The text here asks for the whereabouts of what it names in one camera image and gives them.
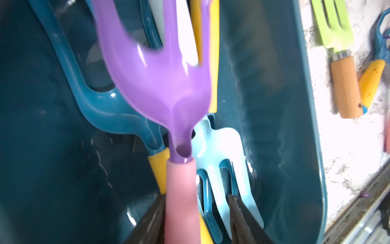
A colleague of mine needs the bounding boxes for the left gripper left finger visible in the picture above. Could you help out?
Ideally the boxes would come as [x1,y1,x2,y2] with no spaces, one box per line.
[124,194,166,244]

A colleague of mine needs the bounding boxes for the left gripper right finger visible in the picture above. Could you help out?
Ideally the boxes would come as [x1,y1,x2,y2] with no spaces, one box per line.
[227,194,274,244]

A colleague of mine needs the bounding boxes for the light blue fork white handle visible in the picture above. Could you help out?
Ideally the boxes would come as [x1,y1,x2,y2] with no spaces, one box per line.
[149,0,265,240]

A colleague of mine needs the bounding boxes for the teal plastic storage box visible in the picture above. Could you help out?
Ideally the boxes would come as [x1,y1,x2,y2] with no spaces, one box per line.
[1,1,327,244]

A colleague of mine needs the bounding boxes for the purple rake pink handle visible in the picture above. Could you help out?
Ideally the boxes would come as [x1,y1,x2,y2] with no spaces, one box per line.
[385,118,390,154]
[92,1,212,244]

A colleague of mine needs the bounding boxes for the green shovel brown handle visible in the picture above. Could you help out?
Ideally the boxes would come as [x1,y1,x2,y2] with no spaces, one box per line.
[311,0,363,119]

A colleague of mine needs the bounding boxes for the blue rake yellow handle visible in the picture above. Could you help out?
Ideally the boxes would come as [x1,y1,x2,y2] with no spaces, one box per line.
[190,0,220,113]

